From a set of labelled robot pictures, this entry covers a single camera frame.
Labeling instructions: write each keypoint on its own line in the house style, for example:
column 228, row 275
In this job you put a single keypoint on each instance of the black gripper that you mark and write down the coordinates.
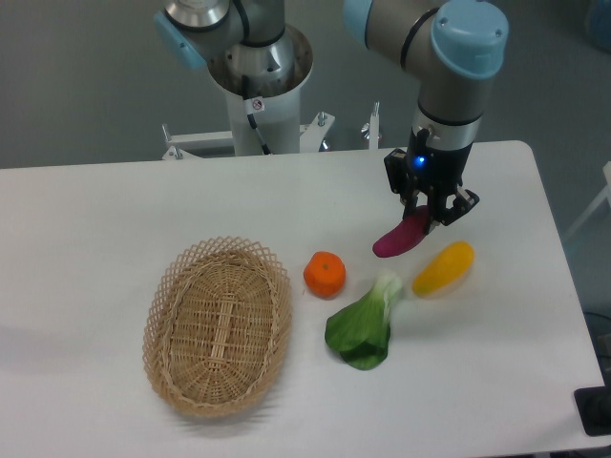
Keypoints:
column 421, row 167

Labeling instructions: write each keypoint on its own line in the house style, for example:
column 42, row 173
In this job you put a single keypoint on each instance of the purple sweet potato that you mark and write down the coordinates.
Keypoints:
column 404, row 236

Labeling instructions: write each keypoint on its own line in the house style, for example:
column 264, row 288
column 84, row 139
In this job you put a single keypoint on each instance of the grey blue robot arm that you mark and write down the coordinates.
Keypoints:
column 454, row 48

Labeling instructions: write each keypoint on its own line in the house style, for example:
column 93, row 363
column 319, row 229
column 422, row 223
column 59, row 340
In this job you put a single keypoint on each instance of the yellow mango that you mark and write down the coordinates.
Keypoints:
column 448, row 266

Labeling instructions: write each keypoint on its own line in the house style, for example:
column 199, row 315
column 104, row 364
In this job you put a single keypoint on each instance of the orange tangerine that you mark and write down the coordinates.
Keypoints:
column 325, row 275

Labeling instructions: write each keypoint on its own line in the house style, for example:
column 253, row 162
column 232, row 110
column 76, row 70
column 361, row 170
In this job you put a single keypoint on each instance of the green bok choy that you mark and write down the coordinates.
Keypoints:
column 360, row 332

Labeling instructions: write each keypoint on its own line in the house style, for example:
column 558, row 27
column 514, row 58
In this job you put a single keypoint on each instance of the white furniture leg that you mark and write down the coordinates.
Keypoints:
column 594, row 211

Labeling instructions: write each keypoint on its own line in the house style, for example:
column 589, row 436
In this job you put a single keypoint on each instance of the oval wicker basket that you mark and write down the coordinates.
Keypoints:
column 218, row 327

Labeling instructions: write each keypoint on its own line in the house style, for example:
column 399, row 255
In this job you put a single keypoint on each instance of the black device at table edge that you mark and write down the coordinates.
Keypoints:
column 593, row 405

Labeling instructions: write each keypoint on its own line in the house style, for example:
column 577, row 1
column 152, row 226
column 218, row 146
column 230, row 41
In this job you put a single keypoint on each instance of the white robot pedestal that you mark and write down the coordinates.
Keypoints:
column 266, row 80

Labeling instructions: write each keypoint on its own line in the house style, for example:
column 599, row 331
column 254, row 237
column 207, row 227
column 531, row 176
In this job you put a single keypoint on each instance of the white metal base frame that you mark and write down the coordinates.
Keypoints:
column 278, row 137

